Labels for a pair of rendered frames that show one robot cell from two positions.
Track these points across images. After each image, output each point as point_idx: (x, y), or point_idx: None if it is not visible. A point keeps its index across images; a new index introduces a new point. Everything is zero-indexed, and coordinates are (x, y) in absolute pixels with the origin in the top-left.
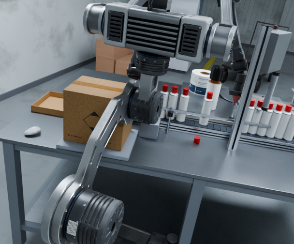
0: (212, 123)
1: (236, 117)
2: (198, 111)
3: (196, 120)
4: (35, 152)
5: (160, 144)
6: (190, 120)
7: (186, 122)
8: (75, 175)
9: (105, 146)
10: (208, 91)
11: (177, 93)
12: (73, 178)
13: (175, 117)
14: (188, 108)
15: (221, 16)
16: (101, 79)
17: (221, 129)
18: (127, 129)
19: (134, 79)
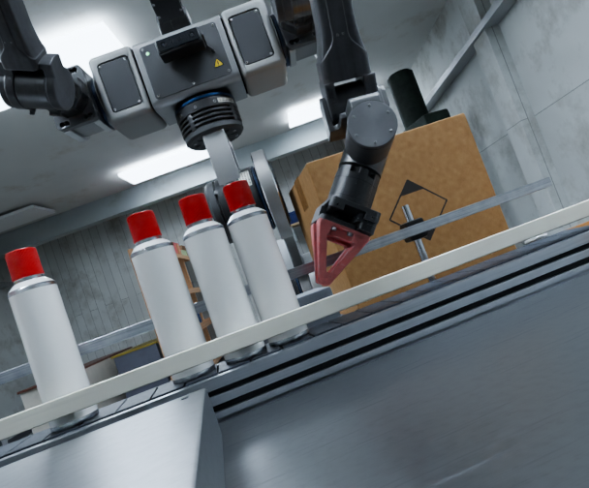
0: (14, 450)
1: None
2: (45, 466)
3: (107, 414)
4: None
5: None
6: (139, 400)
7: (165, 385)
8: (307, 257)
9: (284, 240)
10: (28, 247)
11: (185, 232)
12: (301, 255)
13: (221, 369)
14: (128, 438)
15: (26, 10)
16: (406, 131)
17: None
18: (333, 282)
19: (257, 150)
